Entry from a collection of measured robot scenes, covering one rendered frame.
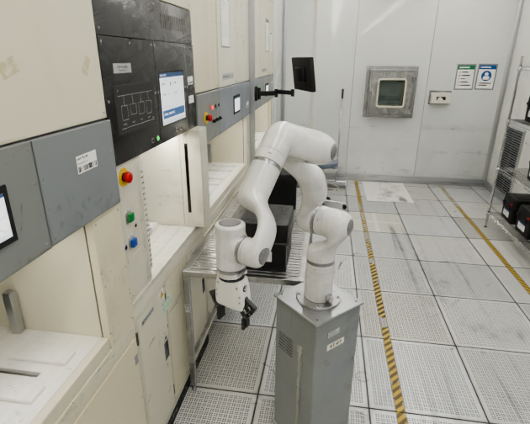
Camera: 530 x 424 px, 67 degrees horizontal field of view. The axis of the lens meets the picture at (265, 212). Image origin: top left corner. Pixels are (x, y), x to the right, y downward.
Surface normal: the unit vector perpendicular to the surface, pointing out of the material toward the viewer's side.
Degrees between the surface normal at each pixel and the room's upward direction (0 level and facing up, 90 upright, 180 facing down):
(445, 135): 90
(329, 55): 90
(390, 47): 90
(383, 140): 90
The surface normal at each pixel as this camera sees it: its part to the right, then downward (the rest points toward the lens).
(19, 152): 0.99, 0.06
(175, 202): -0.15, 0.35
